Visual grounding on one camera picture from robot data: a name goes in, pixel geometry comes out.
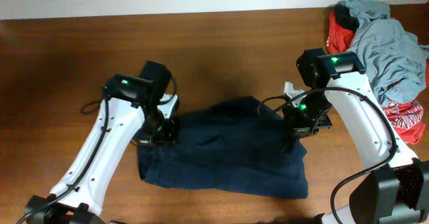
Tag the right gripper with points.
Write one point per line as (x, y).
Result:
(300, 128)

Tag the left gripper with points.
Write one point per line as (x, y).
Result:
(172, 135)

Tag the navy blue shorts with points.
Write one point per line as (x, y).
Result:
(233, 146)

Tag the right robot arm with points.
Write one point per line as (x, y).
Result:
(393, 187)

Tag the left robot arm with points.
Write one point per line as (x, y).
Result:
(132, 109)

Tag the red printed t-shirt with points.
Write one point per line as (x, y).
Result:
(406, 118)

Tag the grey t-shirt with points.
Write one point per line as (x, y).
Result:
(394, 60)

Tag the black garment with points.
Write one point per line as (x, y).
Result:
(344, 18)

